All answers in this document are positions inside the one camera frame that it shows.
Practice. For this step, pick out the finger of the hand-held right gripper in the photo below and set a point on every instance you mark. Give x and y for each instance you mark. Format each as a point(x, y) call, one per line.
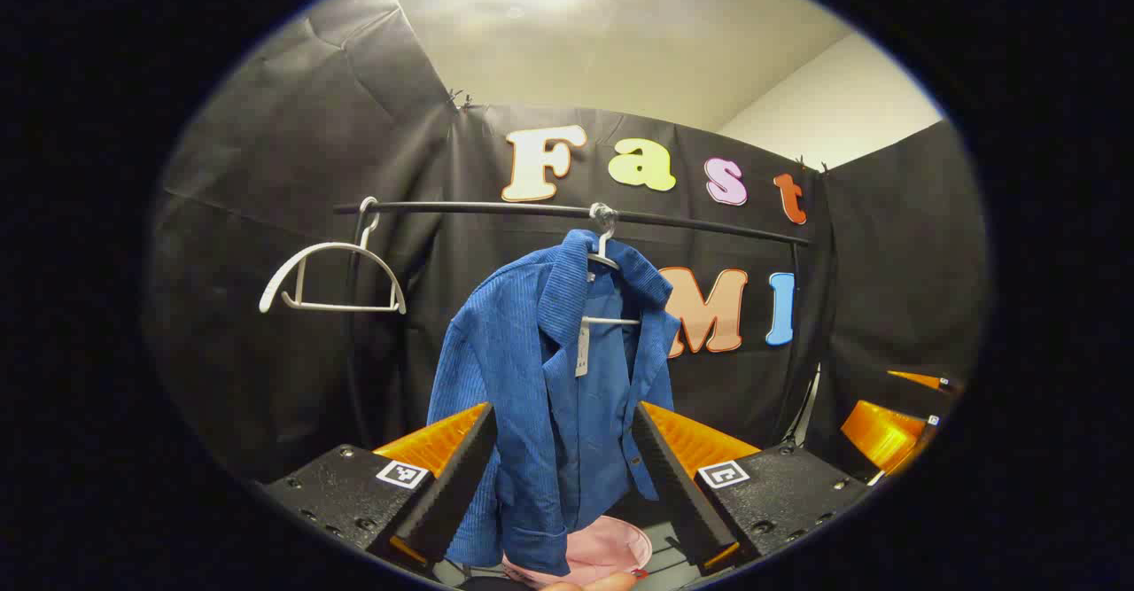
point(886, 436)
point(921, 380)

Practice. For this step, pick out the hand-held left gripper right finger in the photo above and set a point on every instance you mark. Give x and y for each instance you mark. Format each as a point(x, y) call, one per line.
point(669, 485)

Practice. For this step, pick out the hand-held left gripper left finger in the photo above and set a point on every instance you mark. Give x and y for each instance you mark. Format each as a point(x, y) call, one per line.
point(461, 476)

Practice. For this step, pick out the pink laundry hamper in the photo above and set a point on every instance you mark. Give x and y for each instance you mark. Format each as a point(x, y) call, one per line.
point(602, 547)

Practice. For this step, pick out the white plastic clothes hanger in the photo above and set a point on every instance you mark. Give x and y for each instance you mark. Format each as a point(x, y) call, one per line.
point(341, 244)
point(611, 320)

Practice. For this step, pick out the black clothes rack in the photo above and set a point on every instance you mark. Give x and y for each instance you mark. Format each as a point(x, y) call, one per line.
point(496, 208)

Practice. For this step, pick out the small metal cloth clips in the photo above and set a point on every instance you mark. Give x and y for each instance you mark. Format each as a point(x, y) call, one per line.
point(811, 164)
point(461, 99)

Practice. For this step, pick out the black backdrop cloth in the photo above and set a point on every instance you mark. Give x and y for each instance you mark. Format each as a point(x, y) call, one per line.
point(266, 174)

